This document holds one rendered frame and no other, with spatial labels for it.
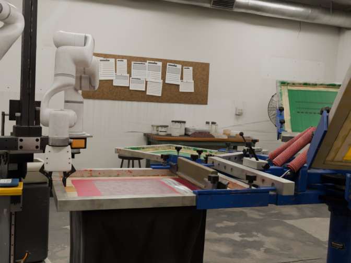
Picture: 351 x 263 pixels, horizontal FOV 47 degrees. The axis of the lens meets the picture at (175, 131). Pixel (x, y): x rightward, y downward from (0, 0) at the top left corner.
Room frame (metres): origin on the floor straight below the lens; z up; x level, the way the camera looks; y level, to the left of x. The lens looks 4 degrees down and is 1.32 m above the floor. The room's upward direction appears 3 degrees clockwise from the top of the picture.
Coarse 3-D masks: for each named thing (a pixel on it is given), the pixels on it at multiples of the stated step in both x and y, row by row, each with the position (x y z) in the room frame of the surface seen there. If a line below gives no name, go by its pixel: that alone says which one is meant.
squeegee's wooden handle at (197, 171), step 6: (180, 162) 1.87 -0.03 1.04; (186, 162) 1.79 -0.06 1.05; (192, 162) 1.75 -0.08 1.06; (180, 168) 1.86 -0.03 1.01; (186, 168) 1.79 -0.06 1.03; (192, 168) 1.73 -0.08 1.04; (198, 168) 1.67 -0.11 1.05; (204, 168) 1.62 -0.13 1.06; (186, 174) 1.79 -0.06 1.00; (192, 174) 1.73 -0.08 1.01; (198, 174) 1.66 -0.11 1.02; (204, 174) 1.61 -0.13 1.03; (216, 174) 1.56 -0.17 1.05; (198, 180) 1.66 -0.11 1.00; (204, 180) 1.61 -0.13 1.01
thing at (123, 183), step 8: (80, 184) 1.66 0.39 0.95; (88, 184) 1.67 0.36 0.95; (96, 184) 1.68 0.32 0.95; (104, 184) 1.68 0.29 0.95; (112, 184) 1.69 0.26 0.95; (120, 184) 1.70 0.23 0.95; (128, 184) 1.71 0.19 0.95; (136, 184) 1.72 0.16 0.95; (144, 184) 1.73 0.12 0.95; (152, 184) 1.74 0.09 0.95; (160, 184) 1.75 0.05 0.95; (184, 184) 1.78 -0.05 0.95
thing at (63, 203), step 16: (80, 176) 1.81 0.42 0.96; (96, 176) 1.84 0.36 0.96; (112, 176) 1.86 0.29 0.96; (224, 176) 1.83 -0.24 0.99; (64, 192) 1.36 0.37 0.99; (64, 208) 1.26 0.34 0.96; (80, 208) 1.28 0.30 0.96; (96, 208) 1.30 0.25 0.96; (112, 208) 1.31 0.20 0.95; (128, 208) 1.34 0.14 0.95
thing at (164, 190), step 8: (80, 192) 1.52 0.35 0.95; (88, 192) 1.53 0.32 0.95; (96, 192) 1.53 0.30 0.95; (104, 192) 1.54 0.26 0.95; (112, 192) 1.55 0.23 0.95; (120, 192) 1.55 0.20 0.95; (128, 192) 1.56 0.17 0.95; (136, 192) 1.57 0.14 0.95; (144, 192) 1.58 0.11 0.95; (152, 192) 1.58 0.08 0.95; (160, 192) 1.59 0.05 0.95; (168, 192) 1.60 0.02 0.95; (176, 192) 1.61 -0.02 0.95
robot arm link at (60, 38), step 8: (56, 32) 1.72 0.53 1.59; (64, 32) 1.72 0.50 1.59; (56, 40) 1.70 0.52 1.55; (64, 40) 1.70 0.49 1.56; (72, 40) 1.71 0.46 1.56; (80, 40) 1.71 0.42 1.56; (96, 64) 1.89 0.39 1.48; (80, 72) 1.89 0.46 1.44; (88, 72) 1.89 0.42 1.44; (96, 72) 1.91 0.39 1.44; (96, 80) 1.95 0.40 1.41; (96, 88) 1.99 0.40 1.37
